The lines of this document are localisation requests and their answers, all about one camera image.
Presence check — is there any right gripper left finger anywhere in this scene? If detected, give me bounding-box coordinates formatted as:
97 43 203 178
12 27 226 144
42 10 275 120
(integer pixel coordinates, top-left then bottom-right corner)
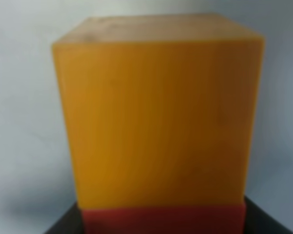
45 203 84 234

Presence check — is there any red block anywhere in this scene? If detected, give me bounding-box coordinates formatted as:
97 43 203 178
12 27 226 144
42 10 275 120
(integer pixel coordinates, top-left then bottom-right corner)
81 203 246 234

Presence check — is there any orange block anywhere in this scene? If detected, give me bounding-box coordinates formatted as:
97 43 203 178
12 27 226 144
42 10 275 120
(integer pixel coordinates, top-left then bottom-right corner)
52 14 264 209

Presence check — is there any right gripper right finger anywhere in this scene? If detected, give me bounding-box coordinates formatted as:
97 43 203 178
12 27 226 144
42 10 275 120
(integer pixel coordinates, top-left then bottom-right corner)
244 196 293 234

